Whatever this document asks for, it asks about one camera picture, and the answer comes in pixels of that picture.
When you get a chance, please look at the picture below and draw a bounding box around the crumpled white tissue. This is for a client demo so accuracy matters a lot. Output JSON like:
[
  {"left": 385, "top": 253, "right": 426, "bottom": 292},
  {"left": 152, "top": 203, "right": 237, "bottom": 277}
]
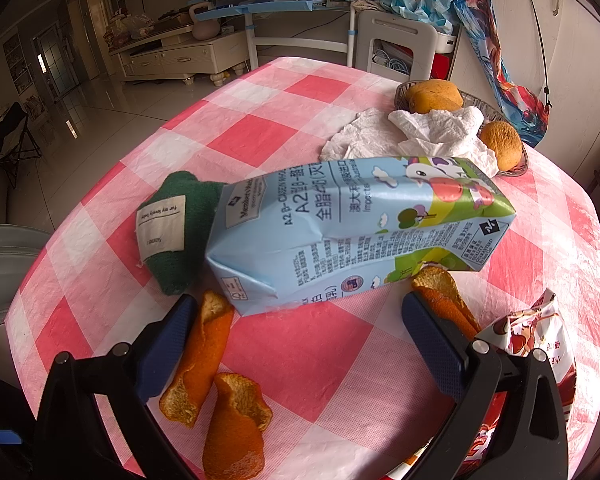
[{"left": 321, "top": 106, "right": 500, "bottom": 178}]

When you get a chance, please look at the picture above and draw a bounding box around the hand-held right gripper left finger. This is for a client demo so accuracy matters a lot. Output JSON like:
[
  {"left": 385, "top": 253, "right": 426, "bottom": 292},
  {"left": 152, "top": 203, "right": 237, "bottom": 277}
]
[{"left": 32, "top": 294, "right": 201, "bottom": 480}]

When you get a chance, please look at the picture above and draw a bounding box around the pink checked tablecloth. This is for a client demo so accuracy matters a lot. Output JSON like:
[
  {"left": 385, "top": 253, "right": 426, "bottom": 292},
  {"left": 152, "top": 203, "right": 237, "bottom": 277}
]
[{"left": 5, "top": 56, "right": 600, "bottom": 480}]

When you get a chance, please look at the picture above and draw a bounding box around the black cord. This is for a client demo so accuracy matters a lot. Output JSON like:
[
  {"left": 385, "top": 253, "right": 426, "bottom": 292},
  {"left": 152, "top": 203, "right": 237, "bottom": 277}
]
[{"left": 485, "top": 0, "right": 553, "bottom": 111}]

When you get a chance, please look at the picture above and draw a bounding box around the white cupboard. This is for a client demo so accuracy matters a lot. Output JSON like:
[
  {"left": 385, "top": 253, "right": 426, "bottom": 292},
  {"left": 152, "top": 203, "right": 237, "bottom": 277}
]
[{"left": 467, "top": 0, "right": 600, "bottom": 161}]

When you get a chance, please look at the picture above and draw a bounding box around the orange fruit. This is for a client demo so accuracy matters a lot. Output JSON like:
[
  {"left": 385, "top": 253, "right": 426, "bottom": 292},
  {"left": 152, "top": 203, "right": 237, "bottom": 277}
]
[
  {"left": 408, "top": 79, "right": 465, "bottom": 114},
  {"left": 479, "top": 120, "right": 524, "bottom": 172}
]

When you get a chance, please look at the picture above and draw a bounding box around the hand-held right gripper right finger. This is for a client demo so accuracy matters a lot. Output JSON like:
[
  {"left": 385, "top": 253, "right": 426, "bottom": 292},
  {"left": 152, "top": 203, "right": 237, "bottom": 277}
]
[{"left": 401, "top": 290, "right": 570, "bottom": 480}]

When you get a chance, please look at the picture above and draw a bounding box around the curled orange peel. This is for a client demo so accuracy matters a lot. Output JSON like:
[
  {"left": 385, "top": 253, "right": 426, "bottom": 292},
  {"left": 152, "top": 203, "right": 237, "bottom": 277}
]
[
  {"left": 202, "top": 372, "right": 273, "bottom": 480},
  {"left": 159, "top": 290, "right": 235, "bottom": 428},
  {"left": 411, "top": 266, "right": 482, "bottom": 341}
]

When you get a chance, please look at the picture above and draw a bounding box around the pink kettlebell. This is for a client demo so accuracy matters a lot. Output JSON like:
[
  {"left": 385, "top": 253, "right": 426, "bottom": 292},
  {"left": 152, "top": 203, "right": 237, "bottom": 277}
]
[{"left": 189, "top": 2, "right": 222, "bottom": 42}]

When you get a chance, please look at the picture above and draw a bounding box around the green cloth pouch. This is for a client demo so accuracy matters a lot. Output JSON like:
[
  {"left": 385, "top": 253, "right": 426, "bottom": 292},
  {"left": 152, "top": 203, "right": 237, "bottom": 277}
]
[{"left": 135, "top": 170, "right": 224, "bottom": 296}]

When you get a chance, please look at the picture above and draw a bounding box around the colourful printed bag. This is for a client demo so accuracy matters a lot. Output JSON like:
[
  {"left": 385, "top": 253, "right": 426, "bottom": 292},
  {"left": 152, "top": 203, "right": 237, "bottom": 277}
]
[{"left": 452, "top": 0, "right": 551, "bottom": 148}]

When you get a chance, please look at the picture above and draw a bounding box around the blue study desk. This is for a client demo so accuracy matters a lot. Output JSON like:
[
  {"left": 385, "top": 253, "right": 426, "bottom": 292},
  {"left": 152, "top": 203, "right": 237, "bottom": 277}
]
[{"left": 187, "top": 0, "right": 386, "bottom": 71}]

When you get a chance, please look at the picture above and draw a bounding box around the wicker fruit basket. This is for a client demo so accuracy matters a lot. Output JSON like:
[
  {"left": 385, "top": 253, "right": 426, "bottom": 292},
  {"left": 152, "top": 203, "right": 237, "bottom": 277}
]
[{"left": 395, "top": 80, "right": 530, "bottom": 177}]

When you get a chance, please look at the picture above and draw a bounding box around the black folding chair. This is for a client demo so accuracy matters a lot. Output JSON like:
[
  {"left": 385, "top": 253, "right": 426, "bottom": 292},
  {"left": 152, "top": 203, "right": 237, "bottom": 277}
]
[{"left": 0, "top": 101, "right": 43, "bottom": 188}]

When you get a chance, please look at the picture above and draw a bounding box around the blue white plastic bag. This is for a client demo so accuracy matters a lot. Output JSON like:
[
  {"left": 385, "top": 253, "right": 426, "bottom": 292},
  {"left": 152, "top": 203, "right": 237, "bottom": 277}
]
[{"left": 380, "top": 0, "right": 456, "bottom": 36}]

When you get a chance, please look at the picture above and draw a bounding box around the light blue milk carton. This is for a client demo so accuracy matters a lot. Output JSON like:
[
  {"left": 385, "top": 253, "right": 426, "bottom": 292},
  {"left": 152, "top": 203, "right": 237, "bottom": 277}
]
[{"left": 205, "top": 155, "right": 517, "bottom": 317}]

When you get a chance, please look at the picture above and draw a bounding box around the red snack bag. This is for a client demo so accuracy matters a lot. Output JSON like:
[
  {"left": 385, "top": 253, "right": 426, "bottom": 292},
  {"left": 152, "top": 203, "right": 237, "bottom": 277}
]
[{"left": 385, "top": 287, "right": 578, "bottom": 480}]

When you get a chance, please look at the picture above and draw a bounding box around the grey white chair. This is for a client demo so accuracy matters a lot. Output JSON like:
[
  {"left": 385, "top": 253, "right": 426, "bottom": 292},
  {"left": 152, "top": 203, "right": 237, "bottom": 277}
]
[{"left": 0, "top": 224, "right": 53, "bottom": 391}]

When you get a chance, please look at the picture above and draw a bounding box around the white plastic stool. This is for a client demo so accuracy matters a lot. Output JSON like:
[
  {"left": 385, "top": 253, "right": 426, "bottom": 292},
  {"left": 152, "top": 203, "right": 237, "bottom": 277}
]
[{"left": 355, "top": 10, "right": 438, "bottom": 83}]

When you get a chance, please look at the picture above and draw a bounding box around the cream television cabinet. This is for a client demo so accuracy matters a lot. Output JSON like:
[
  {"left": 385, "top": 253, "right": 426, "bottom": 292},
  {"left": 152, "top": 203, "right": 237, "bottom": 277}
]
[{"left": 109, "top": 30, "right": 248, "bottom": 86}]

